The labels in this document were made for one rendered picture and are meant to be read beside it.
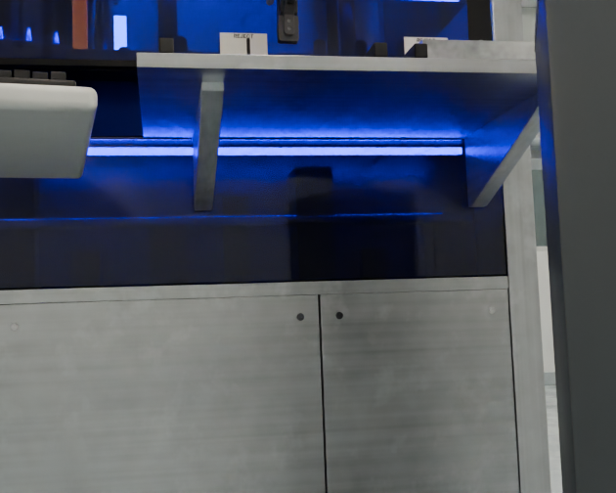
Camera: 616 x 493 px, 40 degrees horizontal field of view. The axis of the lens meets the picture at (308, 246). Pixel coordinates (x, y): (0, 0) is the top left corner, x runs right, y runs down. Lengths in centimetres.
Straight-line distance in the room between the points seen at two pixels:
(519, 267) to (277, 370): 49
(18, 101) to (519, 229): 97
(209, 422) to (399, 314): 38
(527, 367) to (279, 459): 48
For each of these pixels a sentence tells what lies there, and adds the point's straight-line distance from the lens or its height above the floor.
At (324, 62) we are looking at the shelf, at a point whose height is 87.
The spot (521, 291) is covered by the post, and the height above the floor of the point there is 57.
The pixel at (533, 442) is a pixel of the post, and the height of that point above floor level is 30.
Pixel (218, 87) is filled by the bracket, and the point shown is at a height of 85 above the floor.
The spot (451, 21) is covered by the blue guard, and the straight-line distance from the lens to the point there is 167.
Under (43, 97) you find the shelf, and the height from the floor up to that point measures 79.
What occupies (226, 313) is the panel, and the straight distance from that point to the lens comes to 147.
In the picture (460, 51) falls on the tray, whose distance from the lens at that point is 123.
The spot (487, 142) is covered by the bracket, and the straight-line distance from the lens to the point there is 150.
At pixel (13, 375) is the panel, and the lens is 149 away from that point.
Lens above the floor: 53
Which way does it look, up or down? 5 degrees up
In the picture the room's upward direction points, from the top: 2 degrees counter-clockwise
